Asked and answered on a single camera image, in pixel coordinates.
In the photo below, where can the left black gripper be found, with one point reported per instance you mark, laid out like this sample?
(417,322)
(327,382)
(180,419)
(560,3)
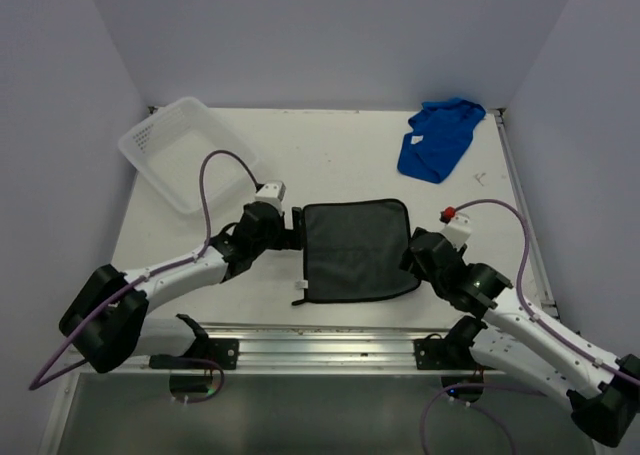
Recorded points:
(291,239)

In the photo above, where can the right side aluminium rail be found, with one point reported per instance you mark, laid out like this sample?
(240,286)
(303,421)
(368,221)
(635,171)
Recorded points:
(538,286)

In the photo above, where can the purple towel black trim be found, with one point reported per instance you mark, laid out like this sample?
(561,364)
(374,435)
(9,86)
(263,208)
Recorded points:
(352,252)

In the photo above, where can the blue towel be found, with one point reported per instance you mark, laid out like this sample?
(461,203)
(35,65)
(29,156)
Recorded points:
(440,134)

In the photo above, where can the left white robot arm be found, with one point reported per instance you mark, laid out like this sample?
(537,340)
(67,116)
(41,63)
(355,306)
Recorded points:
(109,322)

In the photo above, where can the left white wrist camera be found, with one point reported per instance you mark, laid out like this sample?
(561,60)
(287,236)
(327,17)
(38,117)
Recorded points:
(272,193)

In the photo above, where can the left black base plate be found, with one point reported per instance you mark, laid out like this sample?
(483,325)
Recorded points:
(224,352)

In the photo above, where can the white plastic basket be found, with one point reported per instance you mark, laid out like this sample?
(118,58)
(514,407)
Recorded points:
(169,146)

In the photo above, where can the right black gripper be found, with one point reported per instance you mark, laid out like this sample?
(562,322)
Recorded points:
(418,271)

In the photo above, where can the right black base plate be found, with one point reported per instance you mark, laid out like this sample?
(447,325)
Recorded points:
(430,353)

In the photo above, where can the aluminium mounting rail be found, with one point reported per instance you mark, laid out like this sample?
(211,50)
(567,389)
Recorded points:
(279,349)

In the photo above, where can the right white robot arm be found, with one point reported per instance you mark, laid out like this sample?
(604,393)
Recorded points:
(505,331)

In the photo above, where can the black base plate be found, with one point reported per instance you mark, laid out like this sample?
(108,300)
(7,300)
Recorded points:
(430,353)
(224,352)

